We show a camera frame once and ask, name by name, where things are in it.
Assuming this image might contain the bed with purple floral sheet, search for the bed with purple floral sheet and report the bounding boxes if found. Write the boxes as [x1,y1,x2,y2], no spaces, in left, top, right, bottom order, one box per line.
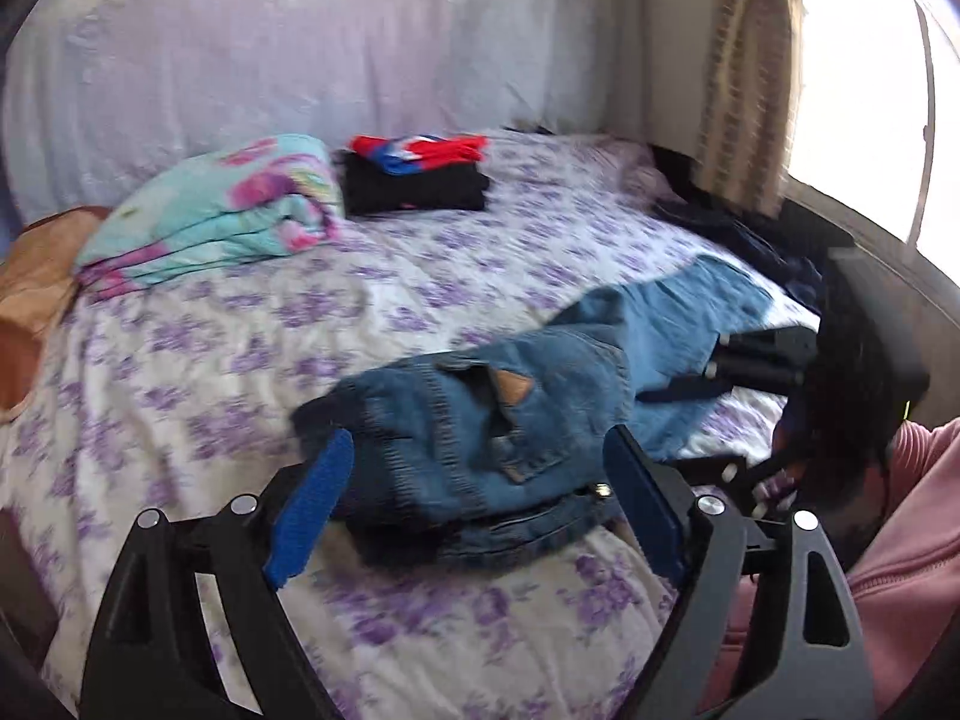
[0,127,826,720]

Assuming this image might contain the pile of dark clothes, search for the pile of dark clothes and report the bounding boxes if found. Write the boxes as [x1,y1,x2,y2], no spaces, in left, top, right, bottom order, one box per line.
[649,142,826,308]

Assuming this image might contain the folded black garment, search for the folded black garment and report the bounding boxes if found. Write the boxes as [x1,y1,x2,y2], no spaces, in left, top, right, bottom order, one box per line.
[337,154,492,217]

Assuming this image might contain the folded turquoise floral blanket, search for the folded turquoise floral blanket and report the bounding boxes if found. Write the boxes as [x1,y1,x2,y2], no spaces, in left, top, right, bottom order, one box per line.
[75,133,346,301]

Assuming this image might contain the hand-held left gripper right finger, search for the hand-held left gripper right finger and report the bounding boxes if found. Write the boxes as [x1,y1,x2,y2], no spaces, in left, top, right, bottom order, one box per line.
[604,424,878,720]

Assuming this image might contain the brown pillow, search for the brown pillow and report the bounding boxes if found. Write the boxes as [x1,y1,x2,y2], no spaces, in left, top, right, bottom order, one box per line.
[0,206,113,413]

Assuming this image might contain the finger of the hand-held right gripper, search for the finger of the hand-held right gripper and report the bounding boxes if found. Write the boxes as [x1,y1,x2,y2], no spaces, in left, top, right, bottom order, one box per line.
[679,450,800,522]
[641,324,820,406]

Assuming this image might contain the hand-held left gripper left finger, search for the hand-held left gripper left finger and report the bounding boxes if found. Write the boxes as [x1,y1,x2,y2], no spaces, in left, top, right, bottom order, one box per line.
[79,427,357,720]

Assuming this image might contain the folded red and blue garment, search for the folded red and blue garment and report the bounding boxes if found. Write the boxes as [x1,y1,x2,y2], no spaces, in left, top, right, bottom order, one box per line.
[349,133,488,175]

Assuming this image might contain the beige checked curtain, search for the beige checked curtain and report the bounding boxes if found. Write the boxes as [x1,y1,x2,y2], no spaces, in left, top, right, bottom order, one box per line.
[694,0,807,215]

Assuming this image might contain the blue denim pants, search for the blue denim pants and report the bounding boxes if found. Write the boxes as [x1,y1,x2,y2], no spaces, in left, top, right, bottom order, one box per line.
[289,255,818,571]

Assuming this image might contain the window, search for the window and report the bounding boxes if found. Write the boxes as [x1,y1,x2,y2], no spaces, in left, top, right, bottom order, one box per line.
[780,0,938,248]

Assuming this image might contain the white lace cover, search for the white lace cover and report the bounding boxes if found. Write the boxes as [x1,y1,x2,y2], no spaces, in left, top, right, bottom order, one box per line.
[4,0,653,226]

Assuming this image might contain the person's right forearm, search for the person's right forearm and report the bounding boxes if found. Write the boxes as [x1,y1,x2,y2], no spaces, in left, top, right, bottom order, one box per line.
[709,420,960,720]

